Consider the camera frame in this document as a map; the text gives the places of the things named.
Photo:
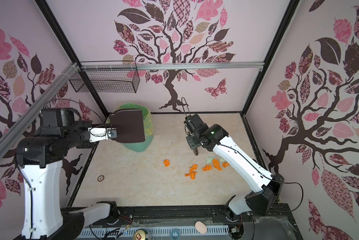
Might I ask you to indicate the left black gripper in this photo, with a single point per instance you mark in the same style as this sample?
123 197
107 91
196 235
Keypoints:
88 145

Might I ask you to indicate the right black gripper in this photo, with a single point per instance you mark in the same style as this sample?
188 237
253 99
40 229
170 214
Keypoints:
190 141

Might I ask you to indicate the dark brown dustpan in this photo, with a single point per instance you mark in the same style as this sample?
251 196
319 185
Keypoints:
129 126

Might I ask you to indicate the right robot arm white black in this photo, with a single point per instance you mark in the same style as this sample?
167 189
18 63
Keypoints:
265 186

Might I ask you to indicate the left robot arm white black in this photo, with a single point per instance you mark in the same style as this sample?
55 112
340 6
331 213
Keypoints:
39 160

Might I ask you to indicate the orange scraps right front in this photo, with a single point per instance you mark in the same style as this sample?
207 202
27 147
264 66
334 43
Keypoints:
215 165

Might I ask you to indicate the green scrap right front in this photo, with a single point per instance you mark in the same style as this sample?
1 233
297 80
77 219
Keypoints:
209 160

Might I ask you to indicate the orange scrap back centre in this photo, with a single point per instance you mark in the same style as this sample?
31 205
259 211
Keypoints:
192 172

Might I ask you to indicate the small orange scrap centre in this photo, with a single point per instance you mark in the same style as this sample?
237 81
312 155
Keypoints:
166 163

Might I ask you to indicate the green bin with liner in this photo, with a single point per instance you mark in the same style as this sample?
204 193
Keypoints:
148 127

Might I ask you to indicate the gold round can top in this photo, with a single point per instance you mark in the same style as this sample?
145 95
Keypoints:
141 234

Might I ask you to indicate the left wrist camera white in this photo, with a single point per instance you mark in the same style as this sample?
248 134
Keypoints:
100 134

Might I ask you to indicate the black wire basket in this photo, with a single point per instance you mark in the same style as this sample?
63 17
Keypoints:
106 77

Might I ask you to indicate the aluminium rail left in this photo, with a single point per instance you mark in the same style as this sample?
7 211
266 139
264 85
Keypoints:
13 134

